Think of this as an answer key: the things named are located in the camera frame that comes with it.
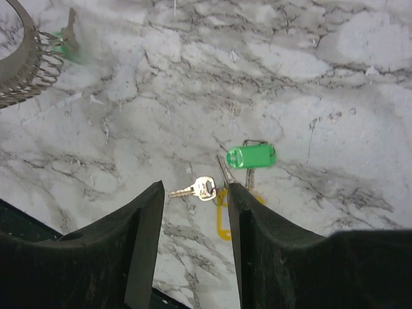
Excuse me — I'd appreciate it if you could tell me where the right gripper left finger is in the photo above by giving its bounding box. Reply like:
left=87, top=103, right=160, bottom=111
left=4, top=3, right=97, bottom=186
left=0, top=180, right=165, bottom=309

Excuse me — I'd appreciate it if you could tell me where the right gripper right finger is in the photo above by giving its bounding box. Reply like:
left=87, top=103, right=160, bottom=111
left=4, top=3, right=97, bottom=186
left=229, top=183, right=411, bottom=308

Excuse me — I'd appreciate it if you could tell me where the green tag key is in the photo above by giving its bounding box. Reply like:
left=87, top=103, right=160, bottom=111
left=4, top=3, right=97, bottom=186
left=52, top=8, right=81, bottom=64
left=216, top=140, right=277, bottom=189

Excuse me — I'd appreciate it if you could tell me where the metal keyring with yellow grip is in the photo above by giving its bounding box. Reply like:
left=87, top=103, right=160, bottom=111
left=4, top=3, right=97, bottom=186
left=1, top=1, right=64, bottom=109

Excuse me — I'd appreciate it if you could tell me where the yellow tag key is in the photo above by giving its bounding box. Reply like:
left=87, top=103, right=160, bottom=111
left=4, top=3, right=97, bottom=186
left=213, top=188, right=265, bottom=241

